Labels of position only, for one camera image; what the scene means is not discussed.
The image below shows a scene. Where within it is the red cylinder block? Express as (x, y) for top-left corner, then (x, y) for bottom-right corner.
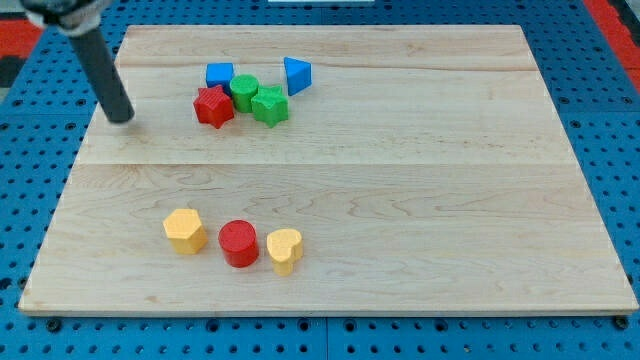
(218, 220), (259, 268)

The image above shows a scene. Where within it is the green star block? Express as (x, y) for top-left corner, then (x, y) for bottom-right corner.
(251, 85), (289, 128)

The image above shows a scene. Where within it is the blue triangle block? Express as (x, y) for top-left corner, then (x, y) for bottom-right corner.
(283, 57), (312, 96)

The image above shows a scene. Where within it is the blue cube block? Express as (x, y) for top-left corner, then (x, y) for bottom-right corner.
(205, 62), (234, 96)

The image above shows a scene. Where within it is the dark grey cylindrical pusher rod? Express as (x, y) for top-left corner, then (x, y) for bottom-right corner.
(69, 28), (135, 124)

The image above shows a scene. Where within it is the light wooden board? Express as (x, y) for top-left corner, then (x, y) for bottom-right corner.
(19, 25), (638, 317)

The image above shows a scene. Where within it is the yellow hexagon block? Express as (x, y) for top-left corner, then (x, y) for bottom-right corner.
(163, 209), (208, 255)

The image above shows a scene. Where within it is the yellow heart block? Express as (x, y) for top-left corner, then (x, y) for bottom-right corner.
(267, 228), (304, 276)

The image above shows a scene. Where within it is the green cylinder block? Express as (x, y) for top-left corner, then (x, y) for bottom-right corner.
(230, 74), (259, 113)

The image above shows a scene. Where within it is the red star block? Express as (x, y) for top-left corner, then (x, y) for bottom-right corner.
(193, 85), (234, 129)

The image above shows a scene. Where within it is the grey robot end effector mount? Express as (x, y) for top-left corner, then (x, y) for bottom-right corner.
(19, 0), (111, 37)

